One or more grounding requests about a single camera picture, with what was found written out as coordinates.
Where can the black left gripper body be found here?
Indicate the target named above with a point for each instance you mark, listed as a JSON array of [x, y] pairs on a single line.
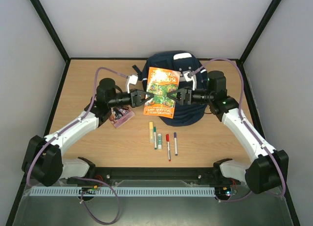
[[134, 99]]

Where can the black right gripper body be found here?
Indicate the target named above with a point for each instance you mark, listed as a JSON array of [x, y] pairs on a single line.
[[188, 96]]

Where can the orange Treehouse book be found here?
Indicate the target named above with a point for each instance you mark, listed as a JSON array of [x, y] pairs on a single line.
[[160, 81]]

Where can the illustrated book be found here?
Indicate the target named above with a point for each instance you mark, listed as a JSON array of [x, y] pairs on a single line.
[[121, 115]]

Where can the navy blue student backpack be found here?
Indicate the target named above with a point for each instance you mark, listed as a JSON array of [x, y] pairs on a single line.
[[180, 61]]

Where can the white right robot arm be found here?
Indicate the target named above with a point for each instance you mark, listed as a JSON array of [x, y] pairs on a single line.
[[229, 112]]

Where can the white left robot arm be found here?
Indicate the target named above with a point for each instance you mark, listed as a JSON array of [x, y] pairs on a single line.
[[44, 160]]

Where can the yellow highlighter pen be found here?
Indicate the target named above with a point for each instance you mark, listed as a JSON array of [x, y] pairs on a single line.
[[151, 132]]

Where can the purple marker pen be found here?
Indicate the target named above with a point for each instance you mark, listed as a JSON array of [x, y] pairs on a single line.
[[175, 144]]

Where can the green marker pen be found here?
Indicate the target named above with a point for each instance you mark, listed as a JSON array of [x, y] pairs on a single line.
[[155, 138]]

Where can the red marker pen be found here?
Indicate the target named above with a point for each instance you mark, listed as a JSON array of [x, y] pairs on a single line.
[[168, 147]]

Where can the white glue stick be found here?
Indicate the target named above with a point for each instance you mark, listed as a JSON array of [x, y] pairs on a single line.
[[159, 141]]

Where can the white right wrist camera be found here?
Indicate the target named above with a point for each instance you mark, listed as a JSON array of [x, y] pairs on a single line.
[[190, 77]]

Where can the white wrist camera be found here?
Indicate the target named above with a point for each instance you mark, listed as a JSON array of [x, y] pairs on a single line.
[[190, 77], [131, 80]]

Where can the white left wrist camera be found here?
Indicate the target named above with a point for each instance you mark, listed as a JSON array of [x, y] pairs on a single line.
[[131, 80]]

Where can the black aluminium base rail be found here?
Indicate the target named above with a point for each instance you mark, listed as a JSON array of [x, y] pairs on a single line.
[[151, 174]]

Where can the light blue cable duct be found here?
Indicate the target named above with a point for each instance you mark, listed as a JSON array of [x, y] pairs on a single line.
[[124, 191]]

